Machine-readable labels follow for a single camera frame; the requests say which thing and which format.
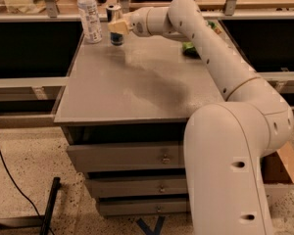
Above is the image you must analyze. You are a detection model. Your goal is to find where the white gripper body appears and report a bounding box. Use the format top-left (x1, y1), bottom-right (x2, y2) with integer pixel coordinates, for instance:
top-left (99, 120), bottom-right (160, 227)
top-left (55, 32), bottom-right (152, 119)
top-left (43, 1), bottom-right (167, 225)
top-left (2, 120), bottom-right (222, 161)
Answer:
top-left (123, 7), bottom-right (151, 37)

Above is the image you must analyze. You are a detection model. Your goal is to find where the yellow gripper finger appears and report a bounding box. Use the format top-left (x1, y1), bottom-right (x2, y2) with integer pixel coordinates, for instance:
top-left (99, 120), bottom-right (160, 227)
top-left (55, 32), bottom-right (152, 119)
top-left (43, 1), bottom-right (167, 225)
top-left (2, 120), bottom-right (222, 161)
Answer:
top-left (108, 19), bottom-right (131, 35)

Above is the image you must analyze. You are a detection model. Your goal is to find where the redbull can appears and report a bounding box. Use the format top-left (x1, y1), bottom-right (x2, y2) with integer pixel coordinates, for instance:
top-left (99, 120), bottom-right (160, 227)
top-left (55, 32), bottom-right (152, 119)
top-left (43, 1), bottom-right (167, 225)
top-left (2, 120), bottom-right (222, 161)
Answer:
top-left (106, 4), bottom-right (123, 46)

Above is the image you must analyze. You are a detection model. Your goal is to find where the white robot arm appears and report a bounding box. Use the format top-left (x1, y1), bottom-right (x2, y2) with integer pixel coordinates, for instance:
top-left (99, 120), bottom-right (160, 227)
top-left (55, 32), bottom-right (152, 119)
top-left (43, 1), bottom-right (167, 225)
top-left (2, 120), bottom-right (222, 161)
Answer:
top-left (108, 0), bottom-right (294, 235)

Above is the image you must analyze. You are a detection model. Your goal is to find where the clear plastic water bottle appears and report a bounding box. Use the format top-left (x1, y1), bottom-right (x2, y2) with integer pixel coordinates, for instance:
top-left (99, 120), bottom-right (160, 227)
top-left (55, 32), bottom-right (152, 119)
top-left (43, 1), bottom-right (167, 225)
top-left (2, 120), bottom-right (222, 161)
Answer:
top-left (77, 0), bottom-right (102, 44)

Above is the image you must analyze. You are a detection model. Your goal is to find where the green chip bag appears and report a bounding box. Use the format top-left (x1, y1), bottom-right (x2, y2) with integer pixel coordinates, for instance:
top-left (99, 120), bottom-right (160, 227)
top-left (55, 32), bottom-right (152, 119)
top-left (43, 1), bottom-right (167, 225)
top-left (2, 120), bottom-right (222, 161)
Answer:
top-left (182, 21), bottom-right (221, 58)

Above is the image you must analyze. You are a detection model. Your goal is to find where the grey drawer cabinet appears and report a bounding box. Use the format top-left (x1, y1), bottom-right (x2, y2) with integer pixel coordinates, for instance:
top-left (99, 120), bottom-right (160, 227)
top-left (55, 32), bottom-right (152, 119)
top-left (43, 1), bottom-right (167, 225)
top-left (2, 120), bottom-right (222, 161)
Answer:
top-left (55, 34), bottom-right (221, 204)

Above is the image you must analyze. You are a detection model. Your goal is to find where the top grey drawer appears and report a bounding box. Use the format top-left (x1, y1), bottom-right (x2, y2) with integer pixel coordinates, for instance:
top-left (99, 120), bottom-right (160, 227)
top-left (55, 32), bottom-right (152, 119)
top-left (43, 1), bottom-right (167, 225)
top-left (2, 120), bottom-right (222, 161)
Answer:
top-left (67, 141), bottom-right (184, 172)

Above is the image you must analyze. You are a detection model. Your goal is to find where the grey drawer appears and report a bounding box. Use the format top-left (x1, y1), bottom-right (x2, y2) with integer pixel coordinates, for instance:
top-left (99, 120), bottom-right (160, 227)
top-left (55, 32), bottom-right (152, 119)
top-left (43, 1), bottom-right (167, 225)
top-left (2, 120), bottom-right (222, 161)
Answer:
top-left (67, 141), bottom-right (184, 172)
top-left (96, 198), bottom-right (190, 216)
top-left (85, 175), bottom-right (187, 198)

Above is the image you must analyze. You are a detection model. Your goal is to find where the middle grey drawer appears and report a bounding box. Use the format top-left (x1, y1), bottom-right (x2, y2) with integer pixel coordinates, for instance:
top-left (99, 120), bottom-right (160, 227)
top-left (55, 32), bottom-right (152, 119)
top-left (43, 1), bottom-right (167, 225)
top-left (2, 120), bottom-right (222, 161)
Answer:
top-left (85, 175), bottom-right (187, 198)

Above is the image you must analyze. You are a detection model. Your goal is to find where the bottom grey drawer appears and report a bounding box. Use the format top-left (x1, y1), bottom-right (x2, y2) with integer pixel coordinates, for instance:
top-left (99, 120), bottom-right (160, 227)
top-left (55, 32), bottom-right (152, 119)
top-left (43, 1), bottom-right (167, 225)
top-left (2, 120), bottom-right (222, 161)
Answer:
top-left (96, 198), bottom-right (190, 216)

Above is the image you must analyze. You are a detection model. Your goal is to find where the cardboard box with snacks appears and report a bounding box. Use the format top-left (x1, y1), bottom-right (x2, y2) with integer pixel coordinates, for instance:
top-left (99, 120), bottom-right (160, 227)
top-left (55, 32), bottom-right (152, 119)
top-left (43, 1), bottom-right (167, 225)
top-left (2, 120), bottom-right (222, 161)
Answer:
top-left (261, 142), bottom-right (294, 207)

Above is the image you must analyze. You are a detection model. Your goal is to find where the black stand leg left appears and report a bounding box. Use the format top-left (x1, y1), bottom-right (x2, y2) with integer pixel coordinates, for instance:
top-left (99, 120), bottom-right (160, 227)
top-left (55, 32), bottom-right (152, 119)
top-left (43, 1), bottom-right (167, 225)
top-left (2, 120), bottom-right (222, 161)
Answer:
top-left (39, 177), bottom-right (61, 235)

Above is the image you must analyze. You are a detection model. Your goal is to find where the metal shelf rail frame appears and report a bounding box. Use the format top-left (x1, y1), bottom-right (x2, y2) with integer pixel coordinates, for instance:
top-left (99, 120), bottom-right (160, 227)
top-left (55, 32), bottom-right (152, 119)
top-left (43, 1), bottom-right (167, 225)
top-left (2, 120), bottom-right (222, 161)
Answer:
top-left (0, 0), bottom-right (294, 22)

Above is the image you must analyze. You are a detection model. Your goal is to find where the black cable on floor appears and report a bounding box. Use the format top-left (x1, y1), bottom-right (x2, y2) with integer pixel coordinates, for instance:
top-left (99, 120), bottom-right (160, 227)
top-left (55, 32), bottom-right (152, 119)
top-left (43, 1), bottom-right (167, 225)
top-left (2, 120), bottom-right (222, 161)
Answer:
top-left (0, 125), bottom-right (55, 235)

